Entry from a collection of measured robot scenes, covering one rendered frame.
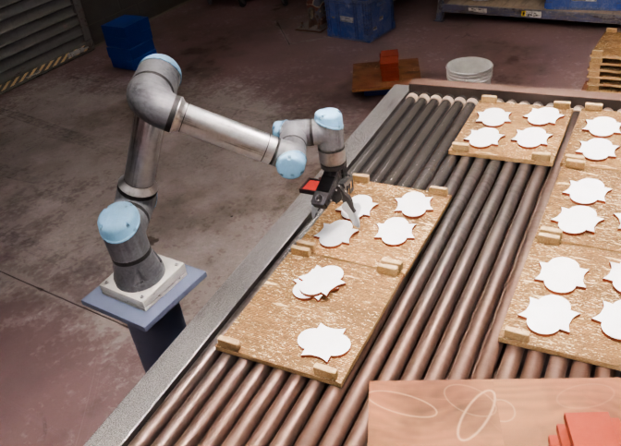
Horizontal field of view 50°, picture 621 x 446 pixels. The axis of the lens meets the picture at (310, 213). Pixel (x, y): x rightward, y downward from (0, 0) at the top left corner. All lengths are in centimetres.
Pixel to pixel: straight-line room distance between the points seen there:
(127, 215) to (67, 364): 148
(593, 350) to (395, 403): 51
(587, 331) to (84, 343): 234
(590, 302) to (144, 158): 123
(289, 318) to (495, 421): 63
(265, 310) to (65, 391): 156
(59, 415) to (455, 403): 204
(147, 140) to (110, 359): 154
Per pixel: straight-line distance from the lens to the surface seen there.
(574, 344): 169
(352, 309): 176
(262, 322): 176
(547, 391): 144
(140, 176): 198
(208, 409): 162
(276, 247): 204
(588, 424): 118
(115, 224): 192
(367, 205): 211
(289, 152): 172
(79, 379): 321
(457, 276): 187
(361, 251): 194
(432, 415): 138
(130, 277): 200
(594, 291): 184
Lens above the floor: 212
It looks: 34 degrees down
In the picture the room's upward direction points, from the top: 8 degrees counter-clockwise
